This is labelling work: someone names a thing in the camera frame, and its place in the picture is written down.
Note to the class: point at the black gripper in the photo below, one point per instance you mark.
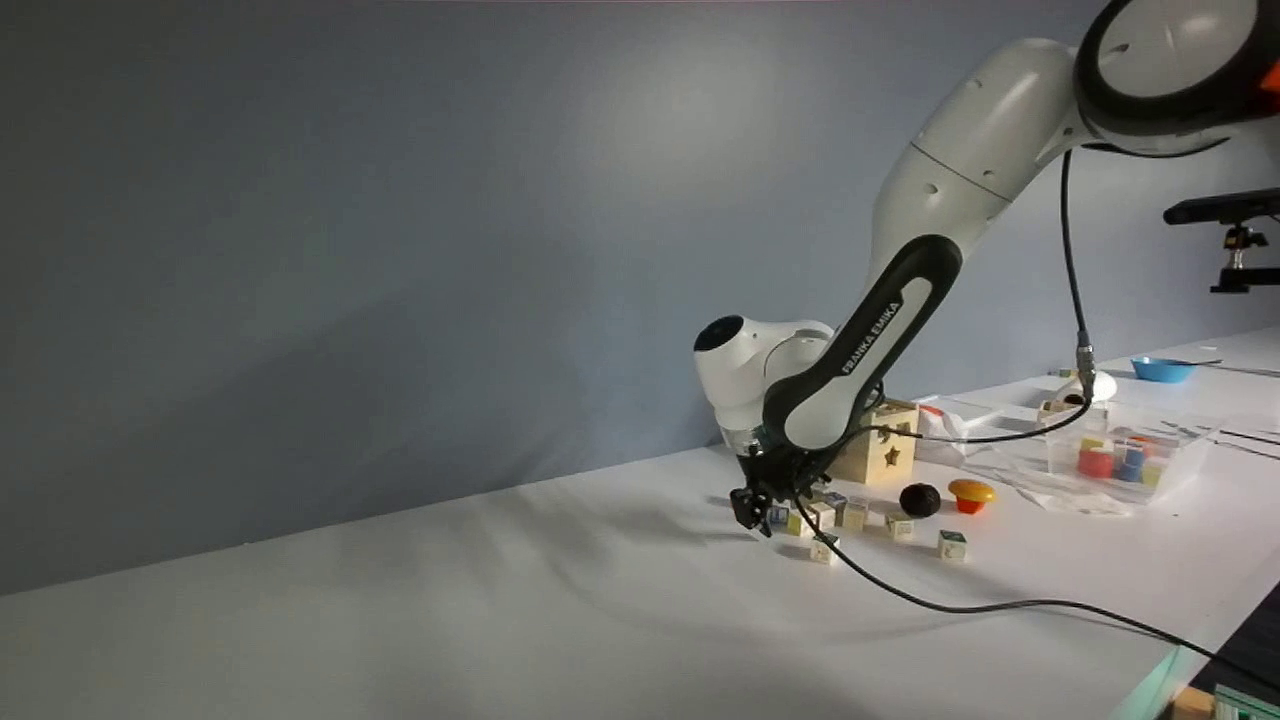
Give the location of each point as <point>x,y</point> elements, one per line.
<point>769,477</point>

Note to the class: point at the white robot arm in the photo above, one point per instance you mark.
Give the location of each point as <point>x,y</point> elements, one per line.
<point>1148,76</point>

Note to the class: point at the yellow letter cube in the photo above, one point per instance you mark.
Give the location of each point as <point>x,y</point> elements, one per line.
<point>794,525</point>

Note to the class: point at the front centre letter cube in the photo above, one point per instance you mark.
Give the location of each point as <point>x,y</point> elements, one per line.
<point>817,553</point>

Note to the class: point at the white letter cube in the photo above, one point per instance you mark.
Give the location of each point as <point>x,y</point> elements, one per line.
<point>867,519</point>

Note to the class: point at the small beige letter cube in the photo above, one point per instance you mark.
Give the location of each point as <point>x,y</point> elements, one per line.
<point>897,530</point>

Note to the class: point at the front right letter cube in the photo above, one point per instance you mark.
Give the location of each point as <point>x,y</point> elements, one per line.
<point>951,547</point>

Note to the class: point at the wooden shape sorter box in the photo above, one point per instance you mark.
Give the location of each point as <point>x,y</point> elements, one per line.
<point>884,450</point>

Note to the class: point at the black round toy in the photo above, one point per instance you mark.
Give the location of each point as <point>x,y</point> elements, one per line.
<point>921,500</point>

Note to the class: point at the orange red toy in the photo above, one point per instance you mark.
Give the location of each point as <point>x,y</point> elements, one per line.
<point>971,492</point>

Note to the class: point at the red block in container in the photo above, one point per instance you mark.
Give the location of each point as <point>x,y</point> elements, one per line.
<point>1092,458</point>

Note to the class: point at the white round device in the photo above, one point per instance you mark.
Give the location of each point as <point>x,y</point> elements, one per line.
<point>1078,395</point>

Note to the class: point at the clear plastic container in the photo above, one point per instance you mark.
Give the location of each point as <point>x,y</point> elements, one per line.
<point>1172,452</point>

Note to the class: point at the blue block in container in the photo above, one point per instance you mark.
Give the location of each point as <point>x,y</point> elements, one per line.
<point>1134,465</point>

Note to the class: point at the blue bowl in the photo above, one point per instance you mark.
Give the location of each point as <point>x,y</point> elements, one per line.
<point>1159,371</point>

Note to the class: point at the wooden block bottom corner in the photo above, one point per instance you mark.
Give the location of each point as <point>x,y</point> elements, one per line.
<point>1193,707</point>

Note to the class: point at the black camera stand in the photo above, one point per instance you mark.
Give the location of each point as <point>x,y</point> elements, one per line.
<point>1235,213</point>

